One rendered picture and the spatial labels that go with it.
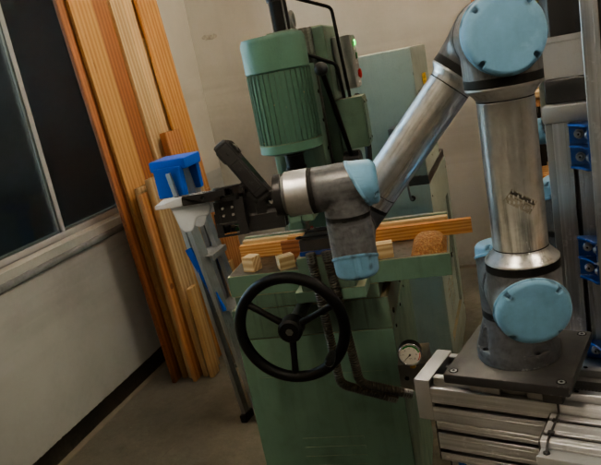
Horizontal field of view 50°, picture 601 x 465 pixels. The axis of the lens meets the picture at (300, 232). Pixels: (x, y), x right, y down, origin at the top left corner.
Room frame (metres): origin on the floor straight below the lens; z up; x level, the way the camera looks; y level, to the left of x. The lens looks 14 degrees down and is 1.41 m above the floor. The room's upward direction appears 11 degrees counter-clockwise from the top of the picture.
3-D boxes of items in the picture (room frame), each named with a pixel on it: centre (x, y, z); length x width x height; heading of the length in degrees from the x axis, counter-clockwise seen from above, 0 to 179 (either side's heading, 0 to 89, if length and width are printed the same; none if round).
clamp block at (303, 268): (1.58, -0.06, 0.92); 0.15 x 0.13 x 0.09; 75
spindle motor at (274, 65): (1.79, -0.02, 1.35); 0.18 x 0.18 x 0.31
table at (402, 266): (1.66, -0.08, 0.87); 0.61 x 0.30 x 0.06; 75
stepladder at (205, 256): (2.62, 0.39, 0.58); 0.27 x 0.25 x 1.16; 72
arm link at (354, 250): (1.04, -0.09, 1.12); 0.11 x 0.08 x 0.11; 170
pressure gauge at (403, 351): (1.52, -0.22, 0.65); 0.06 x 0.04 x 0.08; 75
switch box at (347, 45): (2.06, -0.24, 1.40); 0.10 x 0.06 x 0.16; 165
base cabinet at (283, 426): (1.91, -0.05, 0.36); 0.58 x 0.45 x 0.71; 165
